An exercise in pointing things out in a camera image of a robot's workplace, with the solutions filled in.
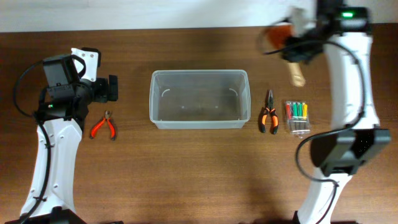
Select orange black needle-nose pliers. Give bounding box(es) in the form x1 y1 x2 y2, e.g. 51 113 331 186
259 90 279 134

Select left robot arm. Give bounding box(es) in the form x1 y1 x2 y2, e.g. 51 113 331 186
15 47 118 223

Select clear case of screwdrivers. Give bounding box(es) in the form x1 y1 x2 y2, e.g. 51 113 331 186
284 101 311 139

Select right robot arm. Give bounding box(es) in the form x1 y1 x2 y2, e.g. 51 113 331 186
282 1 391 223

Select clear plastic container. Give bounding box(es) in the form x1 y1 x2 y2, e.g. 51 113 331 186
149 70 251 129

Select orange scraper wooden handle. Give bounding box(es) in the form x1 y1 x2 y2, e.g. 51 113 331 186
267 25 305 87

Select small red diagonal cutters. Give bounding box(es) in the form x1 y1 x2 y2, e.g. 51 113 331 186
89 111 117 141

